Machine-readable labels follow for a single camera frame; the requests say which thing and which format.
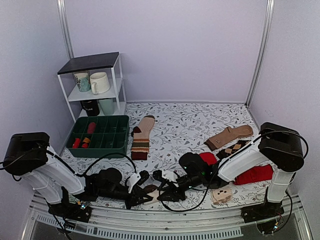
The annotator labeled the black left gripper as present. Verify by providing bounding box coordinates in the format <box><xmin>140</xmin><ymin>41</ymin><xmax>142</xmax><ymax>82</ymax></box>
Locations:
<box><xmin>98</xmin><ymin>185</ymin><xmax>152</xmax><ymax>210</ymax></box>

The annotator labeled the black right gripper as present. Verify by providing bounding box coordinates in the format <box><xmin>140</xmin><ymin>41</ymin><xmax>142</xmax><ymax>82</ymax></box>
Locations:
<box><xmin>157</xmin><ymin>174</ymin><xmax>203</xmax><ymax>203</ymax></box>

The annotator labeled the cream brown block sock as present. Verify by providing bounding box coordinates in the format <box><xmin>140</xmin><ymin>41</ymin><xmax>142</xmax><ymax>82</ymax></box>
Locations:
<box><xmin>143</xmin><ymin>184</ymin><xmax>159</xmax><ymax>205</ymax></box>

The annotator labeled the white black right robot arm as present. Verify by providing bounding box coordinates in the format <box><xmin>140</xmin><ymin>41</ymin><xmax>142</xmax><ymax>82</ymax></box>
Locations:
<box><xmin>157</xmin><ymin>122</ymin><xmax>308</xmax><ymax>218</ymax></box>

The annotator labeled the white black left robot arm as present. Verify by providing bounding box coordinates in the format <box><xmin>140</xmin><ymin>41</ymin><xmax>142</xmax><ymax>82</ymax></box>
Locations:
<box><xmin>1</xmin><ymin>132</ymin><xmax>154</xmax><ymax>217</ymax></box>

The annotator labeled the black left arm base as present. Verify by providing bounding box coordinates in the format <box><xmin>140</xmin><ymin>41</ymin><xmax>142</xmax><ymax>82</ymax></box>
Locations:
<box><xmin>47</xmin><ymin>202</ymin><xmax>92</xmax><ymax>223</ymax></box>

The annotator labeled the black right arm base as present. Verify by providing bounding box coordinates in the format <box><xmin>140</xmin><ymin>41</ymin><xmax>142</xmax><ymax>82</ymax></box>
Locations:
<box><xmin>241</xmin><ymin>201</ymin><xmax>284</xmax><ymax>223</ymax></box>

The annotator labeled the floral patterned table mat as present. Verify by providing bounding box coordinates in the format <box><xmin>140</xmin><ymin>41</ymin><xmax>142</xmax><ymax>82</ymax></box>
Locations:
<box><xmin>61</xmin><ymin>103</ymin><xmax>270</xmax><ymax>210</ymax></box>

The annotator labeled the red beige face sock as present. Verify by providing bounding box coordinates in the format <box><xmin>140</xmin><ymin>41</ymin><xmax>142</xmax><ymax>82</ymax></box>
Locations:
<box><xmin>199</xmin><ymin>152</ymin><xmax>233</xmax><ymax>205</ymax></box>

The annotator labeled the striped beige brown sock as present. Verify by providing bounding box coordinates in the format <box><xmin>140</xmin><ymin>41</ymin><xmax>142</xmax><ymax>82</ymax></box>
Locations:
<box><xmin>131</xmin><ymin>115</ymin><xmax>155</xmax><ymax>161</ymax></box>

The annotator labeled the green divided organizer tray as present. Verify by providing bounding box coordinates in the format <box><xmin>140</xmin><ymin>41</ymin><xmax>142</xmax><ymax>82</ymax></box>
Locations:
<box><xmin>66</xmin><ymin>115</ymin><xmax>130</xmax><ymax>159</ymax></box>

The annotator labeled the red rolled sock front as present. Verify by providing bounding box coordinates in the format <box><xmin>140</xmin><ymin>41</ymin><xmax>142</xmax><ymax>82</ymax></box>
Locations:
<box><xmin>72</xmin><ymin>138</ymin><xmax>81</xmax><ymax>149</ymax></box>

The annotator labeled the red rolled sock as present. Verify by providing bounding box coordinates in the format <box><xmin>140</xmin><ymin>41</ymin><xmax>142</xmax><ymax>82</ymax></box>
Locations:
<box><xmin>87</xmin><ymin>122</ymin><xmax>97</xmax><ymax>134</ymax></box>
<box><xmin>72</xmin><ymin>138</ymin><xmax>81</xmax><ymax>149</ymax></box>

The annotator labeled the brown argyle sock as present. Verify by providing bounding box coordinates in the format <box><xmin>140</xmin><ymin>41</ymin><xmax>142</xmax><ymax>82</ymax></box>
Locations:
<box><xmin>215</xmin><ymin>140</ymin><xmax>250</xmax><ymax>160</ymax></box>

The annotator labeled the tan brown cuff sock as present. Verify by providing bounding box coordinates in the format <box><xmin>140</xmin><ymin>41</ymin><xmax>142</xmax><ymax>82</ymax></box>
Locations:
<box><xmin>204</xmin><ymin>124</ymin><xmax>254</xmax><ymax>151</ymax></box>

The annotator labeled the red folded sock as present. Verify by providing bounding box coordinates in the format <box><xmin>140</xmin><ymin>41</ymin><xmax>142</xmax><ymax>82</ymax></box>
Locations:
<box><xmin>234</xmin><ymin>164</ymin><xmax>274</xmax><ymax>185</ymax></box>

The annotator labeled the pale green mug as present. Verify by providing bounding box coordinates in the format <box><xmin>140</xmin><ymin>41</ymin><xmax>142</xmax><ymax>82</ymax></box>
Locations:
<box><xmin>98</xmin><ymin>98</ymin><xmax>115</xmax><ymax>116</ymax></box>

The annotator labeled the black mug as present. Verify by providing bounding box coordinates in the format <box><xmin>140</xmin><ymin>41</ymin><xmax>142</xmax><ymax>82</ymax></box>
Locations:
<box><xmin>80</xmin><ymin>99</ymin><xmax>100</xmax><ymax>117</ymax></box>

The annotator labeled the cream white mug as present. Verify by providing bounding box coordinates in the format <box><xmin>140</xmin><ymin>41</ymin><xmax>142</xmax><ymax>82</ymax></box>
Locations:
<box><xmin>89</xmin><ymin>72</ymin><xmax>110</xmax><ymax>95</ymax></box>

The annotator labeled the white shelf black top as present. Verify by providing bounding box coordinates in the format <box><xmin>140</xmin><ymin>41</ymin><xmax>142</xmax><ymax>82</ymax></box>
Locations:
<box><xmin>57</xmin><ymin>52</ymin><xmax>127</xmax><ymax>122</ymax></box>

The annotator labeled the teal patterned mug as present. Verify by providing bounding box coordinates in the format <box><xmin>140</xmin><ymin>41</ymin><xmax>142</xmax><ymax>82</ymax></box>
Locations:
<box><xmin>73</xmin><ymin>71</ymin><xmax>91</xmax><ymax>93</ymax></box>

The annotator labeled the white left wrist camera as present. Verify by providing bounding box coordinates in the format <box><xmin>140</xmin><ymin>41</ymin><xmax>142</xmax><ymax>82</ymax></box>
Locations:
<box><xmin>125</xmin><ymin>170</ymin><xmax>150</xmax><ymax>194</ymax></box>

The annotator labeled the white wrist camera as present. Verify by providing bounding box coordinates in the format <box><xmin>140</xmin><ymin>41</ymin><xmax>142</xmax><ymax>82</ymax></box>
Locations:
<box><xmin>152</xmin><ymin>170</ymin><xmax>178</xmax><ymax>184</ymax></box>
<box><xmin>125</xmin><ymin>170</ymin><xmax>150</xmax><ymax>194</ymax></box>

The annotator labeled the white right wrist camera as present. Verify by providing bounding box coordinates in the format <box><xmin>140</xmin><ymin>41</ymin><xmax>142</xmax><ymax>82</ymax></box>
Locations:
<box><xmin>152</xmin><ymin>170</ymin><xmax>178</xmax><ymax>184</ymax></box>

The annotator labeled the aluminium front rail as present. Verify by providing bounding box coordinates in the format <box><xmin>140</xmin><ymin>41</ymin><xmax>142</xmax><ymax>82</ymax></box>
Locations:
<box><xmin>21</xmin><ymin>193</ymin><xmax>316</xmax><ymax>240</ymax></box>

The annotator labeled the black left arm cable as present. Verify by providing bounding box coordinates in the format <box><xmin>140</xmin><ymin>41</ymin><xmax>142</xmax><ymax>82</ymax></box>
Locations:
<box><xmin>0</xmin><ymin>147</ymin><xmax>138</xmax><ymax>182</ymax></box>

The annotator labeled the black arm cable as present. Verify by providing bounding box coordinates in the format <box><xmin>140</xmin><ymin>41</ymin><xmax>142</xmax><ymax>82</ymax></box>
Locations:
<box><xmin>0</xmin><ymin>147</ymin><xmax>138</xmax><ymax>182</ymax></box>
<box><xmin>156</xmin><ymin>129</ymin><xmax>310</xmax><ymax>223</ymax></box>

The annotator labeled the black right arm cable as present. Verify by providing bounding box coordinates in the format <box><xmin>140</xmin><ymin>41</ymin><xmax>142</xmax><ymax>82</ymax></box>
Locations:
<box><xmin>156</xmin><ymin>129</ymin><xmax>310</xmax><ymax>223</ymax></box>

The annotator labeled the left aluminium corner post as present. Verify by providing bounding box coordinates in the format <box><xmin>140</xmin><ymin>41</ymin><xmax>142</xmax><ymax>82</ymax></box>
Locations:
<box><xmin>56</xmin><ymin>0</ymin><xmax>74</xmax><ymax>59</ymax></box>

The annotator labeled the aluminium corner post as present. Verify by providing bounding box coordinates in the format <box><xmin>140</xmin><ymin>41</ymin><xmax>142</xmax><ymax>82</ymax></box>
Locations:
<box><xmin>245</xmin><ymin>0</ymin><xmax>275</xmax><ymax>108</ymax></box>
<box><xmin>56</xmin><ymin>0</ymin><xmax>74</xmax><ymax>59</ymax></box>

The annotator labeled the right aluminium corner post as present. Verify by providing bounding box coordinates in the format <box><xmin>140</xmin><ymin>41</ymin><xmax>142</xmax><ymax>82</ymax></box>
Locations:
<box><xmin>245</xmin><ymin>0</ymin><xmax>275</xmax><ymax>108</ymax></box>

